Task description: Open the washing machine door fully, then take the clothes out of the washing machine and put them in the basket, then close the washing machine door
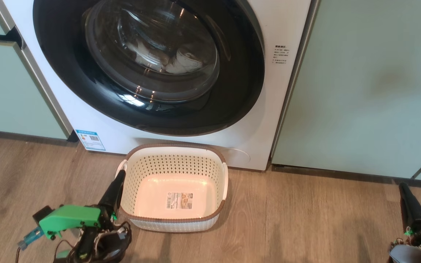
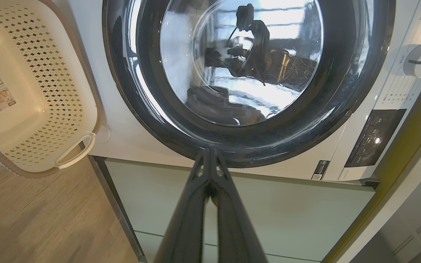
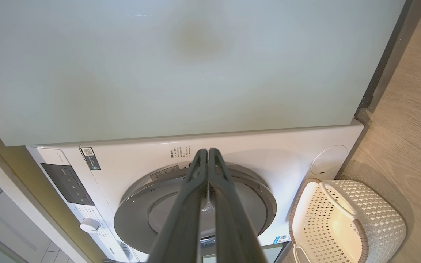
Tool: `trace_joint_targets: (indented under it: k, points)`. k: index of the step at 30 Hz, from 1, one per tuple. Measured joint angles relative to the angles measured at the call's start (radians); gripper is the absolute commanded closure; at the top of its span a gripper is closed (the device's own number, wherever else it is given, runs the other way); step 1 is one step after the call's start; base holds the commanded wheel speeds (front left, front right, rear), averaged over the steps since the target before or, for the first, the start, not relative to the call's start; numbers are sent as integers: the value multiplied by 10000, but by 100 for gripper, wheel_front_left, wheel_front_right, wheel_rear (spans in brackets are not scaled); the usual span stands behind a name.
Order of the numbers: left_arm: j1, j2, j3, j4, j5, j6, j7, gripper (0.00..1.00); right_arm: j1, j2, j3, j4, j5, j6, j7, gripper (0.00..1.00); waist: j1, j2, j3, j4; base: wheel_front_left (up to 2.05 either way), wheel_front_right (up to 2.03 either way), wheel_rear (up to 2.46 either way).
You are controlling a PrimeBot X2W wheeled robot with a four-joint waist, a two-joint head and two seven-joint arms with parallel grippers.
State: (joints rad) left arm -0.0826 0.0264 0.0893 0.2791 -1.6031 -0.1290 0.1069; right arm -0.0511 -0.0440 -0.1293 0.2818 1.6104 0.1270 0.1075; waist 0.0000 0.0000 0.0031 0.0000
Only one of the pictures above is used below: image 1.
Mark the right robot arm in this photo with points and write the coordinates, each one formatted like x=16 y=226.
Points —
x=408 y=254

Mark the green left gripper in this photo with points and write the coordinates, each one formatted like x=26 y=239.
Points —
x=71 y=217

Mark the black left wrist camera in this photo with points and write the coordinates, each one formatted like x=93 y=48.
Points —
x=43 y=213

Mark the blue energy label sticker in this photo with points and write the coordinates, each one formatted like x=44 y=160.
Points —
x=90 y=140

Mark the small printed text label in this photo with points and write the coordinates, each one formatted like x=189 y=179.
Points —
x=280 y=54

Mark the pale yellow garment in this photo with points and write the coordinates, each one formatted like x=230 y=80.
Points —
x=185 y=62

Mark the white front-load washing machine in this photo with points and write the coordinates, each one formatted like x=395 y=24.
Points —
x=86 y=120

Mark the round washing machine door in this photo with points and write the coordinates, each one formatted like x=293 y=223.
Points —
x=60 y=73

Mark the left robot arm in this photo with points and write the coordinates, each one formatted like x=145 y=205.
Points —
x=104 y=244

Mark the white basket with brown rim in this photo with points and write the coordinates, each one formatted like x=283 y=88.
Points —
x=130 y=175

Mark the large pale green cabinet door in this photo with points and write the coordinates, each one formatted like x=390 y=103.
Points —
x=360 y=91

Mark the printed label sticker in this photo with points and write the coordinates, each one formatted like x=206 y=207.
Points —
x=179 y=201

